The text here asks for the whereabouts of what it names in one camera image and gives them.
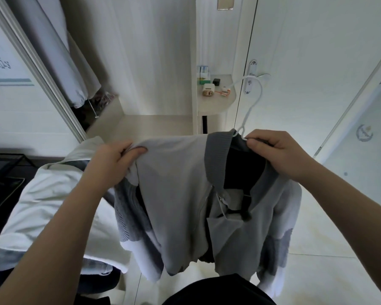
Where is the person's left hand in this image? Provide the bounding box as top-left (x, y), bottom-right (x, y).
top-left (81, 139), bottom-right (149, 196)

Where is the person's right hand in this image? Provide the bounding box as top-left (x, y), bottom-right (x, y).
top-left (245, 129), bottom-right (320, 184)

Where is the white wire hanger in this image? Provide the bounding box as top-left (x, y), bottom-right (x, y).
top-left (231, 74), bottom-right (265, 138)

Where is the grey two-tone jacket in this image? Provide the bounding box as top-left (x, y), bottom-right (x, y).
top-left (113, 130), bottom-right (303, 300)

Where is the white hoodie with blue letters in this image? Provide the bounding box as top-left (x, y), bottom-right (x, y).
top-left (6, 0), bottom-right (88, 109)

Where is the person's right forearm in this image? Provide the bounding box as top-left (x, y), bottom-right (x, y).
top-left (298, 161), bottom-right (381, 302)

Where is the person's left forearm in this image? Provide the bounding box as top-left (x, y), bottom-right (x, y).
top-left (0, 177), bottom-right (115, 305)

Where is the person's dark shirt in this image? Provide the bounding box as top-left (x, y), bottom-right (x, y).
top-left (162, 274), bottom-right (278, 305)

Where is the dark fabric pile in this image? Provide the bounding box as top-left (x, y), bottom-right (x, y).
top-left (83, 91), bottom-right (119, 119)

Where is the rounded corner shelf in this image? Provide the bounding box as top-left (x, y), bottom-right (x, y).
top-left (198, 75), bottom-right (237, 116)

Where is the white door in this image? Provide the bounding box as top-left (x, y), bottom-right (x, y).
top-left (232, 0), bottom-right (381, 159)

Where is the silver door handle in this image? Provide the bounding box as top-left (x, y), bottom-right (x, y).
top-left (244, 59), bottom-right (271, 97)

